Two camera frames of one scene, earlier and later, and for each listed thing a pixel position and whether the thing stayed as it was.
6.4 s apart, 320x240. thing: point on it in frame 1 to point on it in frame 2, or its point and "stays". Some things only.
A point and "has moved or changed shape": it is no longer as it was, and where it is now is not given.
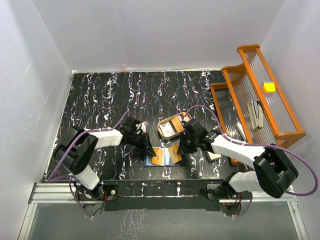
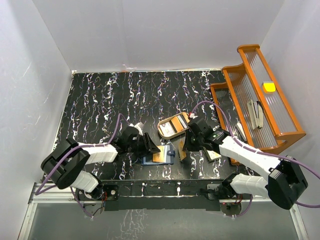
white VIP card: (166, 129) stays
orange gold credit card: (158, 159) has moved or changed shape
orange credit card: (174, 156) has moved or changed shape
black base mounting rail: (164, 195) stays
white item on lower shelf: (240, 129) stays
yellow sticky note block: (270, 87) stays
